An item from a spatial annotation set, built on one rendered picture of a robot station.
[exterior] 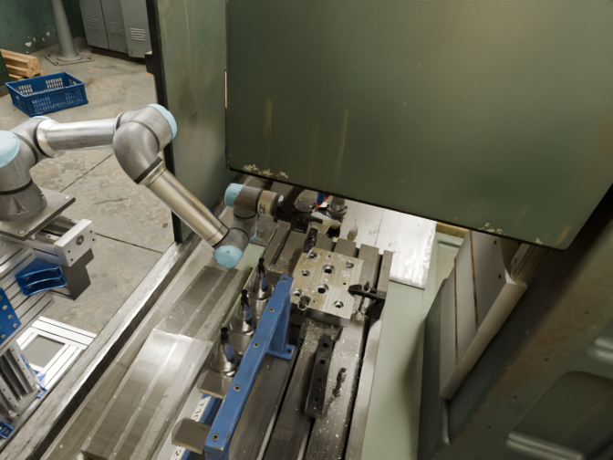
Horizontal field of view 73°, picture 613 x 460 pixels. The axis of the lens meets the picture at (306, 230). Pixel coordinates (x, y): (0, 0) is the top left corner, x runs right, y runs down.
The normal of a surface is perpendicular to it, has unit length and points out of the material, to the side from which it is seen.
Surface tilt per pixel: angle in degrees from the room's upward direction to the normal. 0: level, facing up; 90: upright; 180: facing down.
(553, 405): 90
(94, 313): 0
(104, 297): 0
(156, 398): 7
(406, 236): 24
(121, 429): 8
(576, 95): 90
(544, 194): 90
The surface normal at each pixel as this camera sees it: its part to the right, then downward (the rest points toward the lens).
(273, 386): 0.11, -0.76
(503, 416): -0.26, 0.59
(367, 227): 0.00, -0.45
